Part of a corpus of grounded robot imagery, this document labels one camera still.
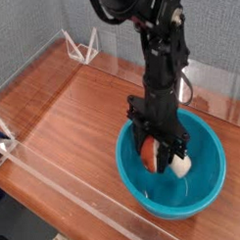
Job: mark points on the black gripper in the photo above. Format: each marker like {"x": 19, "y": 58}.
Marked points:
{"x": 156, "y": 114}

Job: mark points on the red white toy mushroom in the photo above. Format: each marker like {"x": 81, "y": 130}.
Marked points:
{"x": 179, "y": 166}

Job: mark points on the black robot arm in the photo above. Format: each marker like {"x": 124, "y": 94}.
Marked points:
{"x": 160, "y": 23}

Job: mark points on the blue plastic bowl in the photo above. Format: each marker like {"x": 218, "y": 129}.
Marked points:
{"x": 165, "y": 195}

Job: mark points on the clear acrylic back wall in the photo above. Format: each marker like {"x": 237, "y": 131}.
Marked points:
{"x": 216, "y": 92}

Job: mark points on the clear acrylic wall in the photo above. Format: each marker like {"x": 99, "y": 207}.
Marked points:
{"x": 78, "y": 210}
{"x": 216, "y": 92}
{"x": 40, "y": 51}

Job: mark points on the clear acrylic corner bracket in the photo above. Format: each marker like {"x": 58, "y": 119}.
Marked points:
{"x": 84, "y": 54}

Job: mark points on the clear acrylic left wall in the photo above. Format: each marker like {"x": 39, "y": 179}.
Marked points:
{"x": 40, "y": 51}

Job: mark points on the clear acrylic front wall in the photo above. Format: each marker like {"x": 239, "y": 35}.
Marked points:
{"x": 78, "y": 210}

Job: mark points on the clear acrylic left bracket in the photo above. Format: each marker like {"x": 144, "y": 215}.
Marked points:
{"x": 3, "y": 139}

